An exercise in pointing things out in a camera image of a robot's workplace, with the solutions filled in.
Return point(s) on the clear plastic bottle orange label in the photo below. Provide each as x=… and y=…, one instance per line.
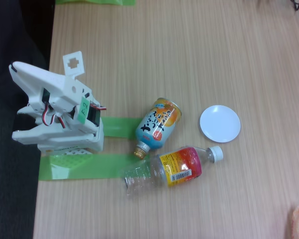
x=179, y=165

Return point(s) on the blue orange aluminium bottle can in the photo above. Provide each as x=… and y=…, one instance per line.
x=157, y=124

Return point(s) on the green paper label sticker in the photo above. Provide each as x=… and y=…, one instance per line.
x=84, y=110

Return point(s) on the person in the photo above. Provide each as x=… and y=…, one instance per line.
x=15, y=30

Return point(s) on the short green tape strip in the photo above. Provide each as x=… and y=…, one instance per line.
x=119, y=127

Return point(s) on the long green tape strip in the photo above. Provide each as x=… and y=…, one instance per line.
x=89, y=166

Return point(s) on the green plastic sheet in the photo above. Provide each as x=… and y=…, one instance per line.
x=94, y=2

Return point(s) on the white round plate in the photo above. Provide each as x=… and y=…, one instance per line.
x=219, y=123

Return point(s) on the white empty camera mount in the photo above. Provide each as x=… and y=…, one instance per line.
x=78, y=69

